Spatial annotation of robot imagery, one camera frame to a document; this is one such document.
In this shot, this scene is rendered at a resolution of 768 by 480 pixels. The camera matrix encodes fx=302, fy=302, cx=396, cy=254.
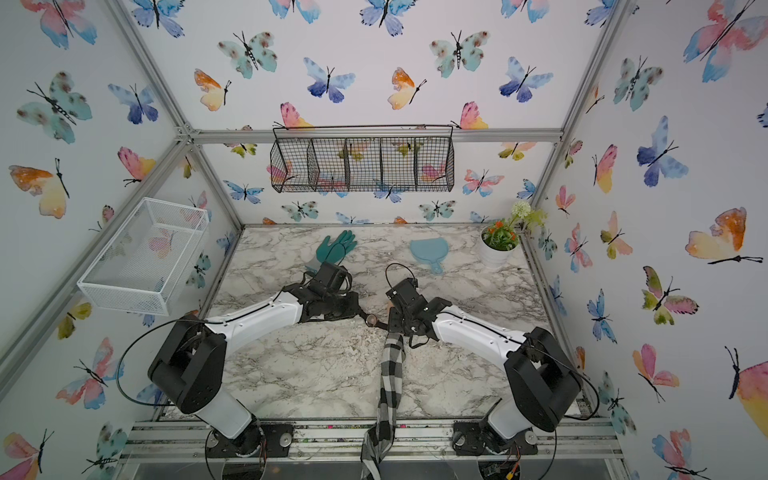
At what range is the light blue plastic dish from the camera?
3.59 ft

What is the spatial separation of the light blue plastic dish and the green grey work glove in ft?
0.79

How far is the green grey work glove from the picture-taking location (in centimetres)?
110
